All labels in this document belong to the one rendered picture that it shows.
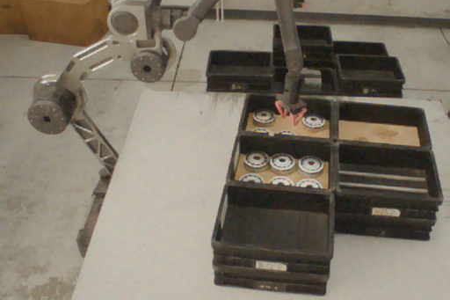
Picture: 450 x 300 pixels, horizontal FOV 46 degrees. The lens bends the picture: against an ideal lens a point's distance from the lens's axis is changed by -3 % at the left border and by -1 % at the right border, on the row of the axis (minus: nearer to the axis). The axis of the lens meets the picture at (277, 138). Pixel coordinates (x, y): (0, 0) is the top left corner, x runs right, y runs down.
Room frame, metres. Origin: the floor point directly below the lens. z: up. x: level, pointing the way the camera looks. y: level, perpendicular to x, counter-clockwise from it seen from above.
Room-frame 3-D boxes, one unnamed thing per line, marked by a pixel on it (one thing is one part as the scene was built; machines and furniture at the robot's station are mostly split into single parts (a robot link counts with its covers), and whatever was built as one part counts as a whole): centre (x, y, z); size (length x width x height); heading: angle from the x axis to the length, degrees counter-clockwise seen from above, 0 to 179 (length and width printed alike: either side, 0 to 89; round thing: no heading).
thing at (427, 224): (1.56, -0.42, 0.76); 0.40 x 0.30 x 0.12; 87
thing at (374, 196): (1.56, -0.42, 0.92); 0.40 x 0.30 x 0.02; 87
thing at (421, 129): (1.86, -0.44, 0.87); 0.40 x 0.30 x 0.11; 87
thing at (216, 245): (1.28, -0.01, 0.92); 0.40 x 0.30 x 0.02; 87
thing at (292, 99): (1.66, -0.04, 1.18); 0.10 x 0.07 x 0.07; 42
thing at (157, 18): (1.67, 0.42, 1.45); 0.09 x 0.08 x 0.12; 3
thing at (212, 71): (2.87, 0.26, 0.37); 0.40 x 0.30 x 0.45; 92
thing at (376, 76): (2.91, -0.55, 0.37); 0.40 x 0.30 x 0.45; 93
